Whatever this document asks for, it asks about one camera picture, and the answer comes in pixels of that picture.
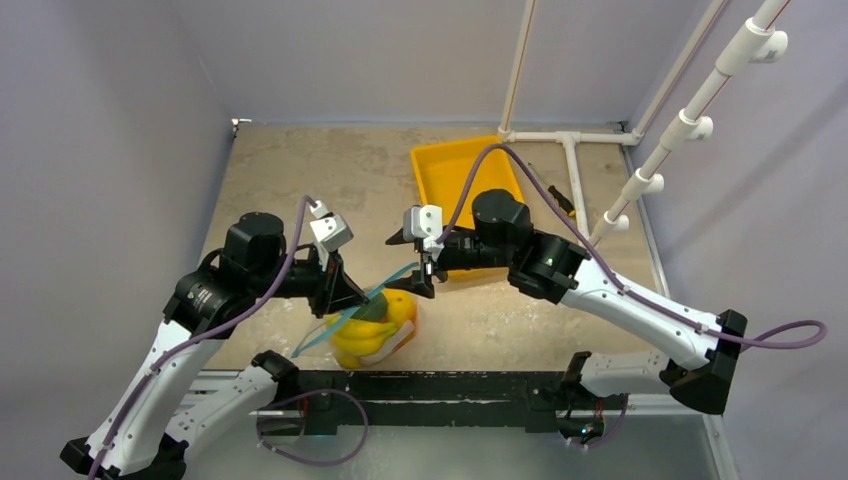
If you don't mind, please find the black handled screwdriver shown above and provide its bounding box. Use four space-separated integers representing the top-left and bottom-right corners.
528 163 576 219

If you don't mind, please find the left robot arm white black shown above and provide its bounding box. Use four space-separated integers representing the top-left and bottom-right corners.
60 205 367 479

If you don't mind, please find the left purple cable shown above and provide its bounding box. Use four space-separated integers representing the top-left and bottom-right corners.
86 194 370 480

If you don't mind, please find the aluminium frame rail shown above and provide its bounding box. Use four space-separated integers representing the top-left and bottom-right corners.
626 394 703 416

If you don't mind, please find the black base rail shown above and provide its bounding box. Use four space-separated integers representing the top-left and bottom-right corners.
256 370 625 436

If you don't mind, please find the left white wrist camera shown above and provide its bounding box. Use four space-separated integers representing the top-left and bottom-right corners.
308 200 354 252

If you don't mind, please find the clear zip top bag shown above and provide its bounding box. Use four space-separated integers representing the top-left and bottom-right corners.
291 263 419 370

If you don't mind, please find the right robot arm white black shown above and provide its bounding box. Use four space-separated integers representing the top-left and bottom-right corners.
386 189 747 415

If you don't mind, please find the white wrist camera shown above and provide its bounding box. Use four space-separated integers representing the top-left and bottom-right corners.
308 200 354 252
401 205 444 260

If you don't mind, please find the yellow banana bunch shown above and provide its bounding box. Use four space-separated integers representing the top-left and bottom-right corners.
330 319 399 356

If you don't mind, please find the green avocado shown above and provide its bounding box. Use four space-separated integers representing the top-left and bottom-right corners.
352 292 389 323

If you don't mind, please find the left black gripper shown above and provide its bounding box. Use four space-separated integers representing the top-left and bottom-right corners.
251 240 369 317

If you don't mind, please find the yellow plastic tray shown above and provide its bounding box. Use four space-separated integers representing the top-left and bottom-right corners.
410 136 524 290

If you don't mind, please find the white pvc pipe frame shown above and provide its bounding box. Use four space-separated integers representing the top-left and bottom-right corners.
497 1 790 245

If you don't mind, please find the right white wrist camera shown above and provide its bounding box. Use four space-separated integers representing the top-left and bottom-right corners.
401 205 444 260

